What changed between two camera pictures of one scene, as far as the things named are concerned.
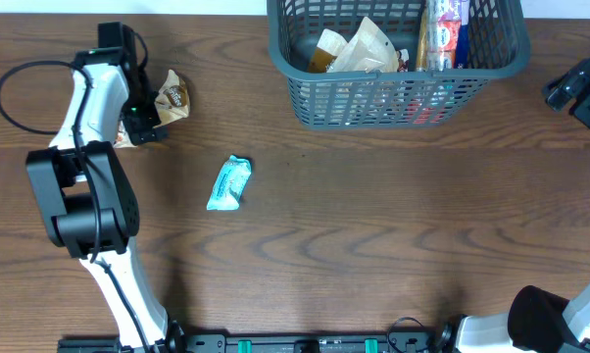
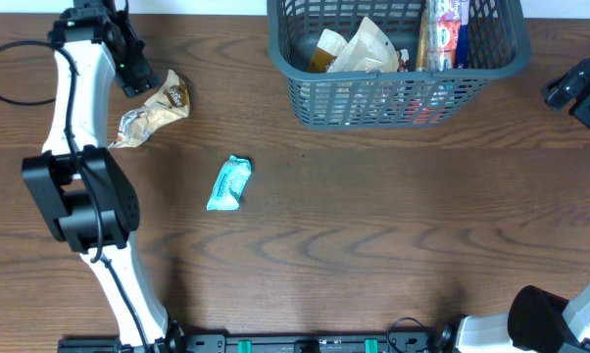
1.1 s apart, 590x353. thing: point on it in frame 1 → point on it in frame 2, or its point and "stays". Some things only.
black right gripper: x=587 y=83 stays
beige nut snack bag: x=329 y=43 → x=368 y=50
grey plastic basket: x=495 y=45 stays
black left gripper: x=136 y=117 → x=139 y=71
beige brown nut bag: x=369 y=50 stays
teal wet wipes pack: x=229 y=184 stays
